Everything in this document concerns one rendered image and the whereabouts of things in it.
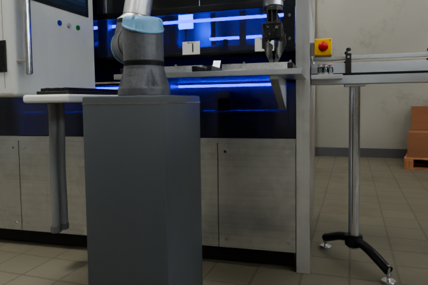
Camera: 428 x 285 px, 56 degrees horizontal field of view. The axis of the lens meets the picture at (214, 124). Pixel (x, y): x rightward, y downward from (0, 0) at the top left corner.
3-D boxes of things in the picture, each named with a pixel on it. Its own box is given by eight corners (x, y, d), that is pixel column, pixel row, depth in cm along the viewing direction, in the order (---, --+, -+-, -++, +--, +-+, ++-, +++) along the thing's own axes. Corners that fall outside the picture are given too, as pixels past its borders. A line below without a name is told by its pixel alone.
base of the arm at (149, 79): (155, 95, 107) (155, 58, 106) (107, 96, 111) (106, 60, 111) (179, 95, 121) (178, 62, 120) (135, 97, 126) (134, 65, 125)
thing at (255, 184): (54, 197, 328) (50, 90, 322) (314, 212, 273) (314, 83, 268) (-58, 238, 231) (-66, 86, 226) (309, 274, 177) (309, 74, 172)
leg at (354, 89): (342, 243, 193) (343, 84, 189) (362, 245, 191) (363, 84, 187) (344, 250, 185) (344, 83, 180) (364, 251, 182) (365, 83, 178)
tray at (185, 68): (171, 79, 197) (171, 72, 197) (223, 78, 190) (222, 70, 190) (141, 76, 164) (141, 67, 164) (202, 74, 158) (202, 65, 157)
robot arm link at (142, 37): (127, 59, 108) (126, 7, 107) (117, 63, 120) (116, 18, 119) (170, 60, 113) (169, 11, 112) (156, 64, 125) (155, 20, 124)
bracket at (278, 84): (279, 109, 176) (279, 80, 175) (286, 109, 175) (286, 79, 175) (269, 112, 143) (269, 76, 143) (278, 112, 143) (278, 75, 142)
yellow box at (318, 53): (314, 57, 177) (314, 41, 177) (331, 56, 175) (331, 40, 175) (314, 55, 170) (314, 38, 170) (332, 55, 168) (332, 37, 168)
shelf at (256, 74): (162, 84, 198) (162, 80, 198) (307, 80, 180) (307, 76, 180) (113, 79, 152) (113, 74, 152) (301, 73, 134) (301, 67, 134)
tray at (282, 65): (239, 77, 188) (239, 70, 188) (295, 76, 181) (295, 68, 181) (221, 73, 155) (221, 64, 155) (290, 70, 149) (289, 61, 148)
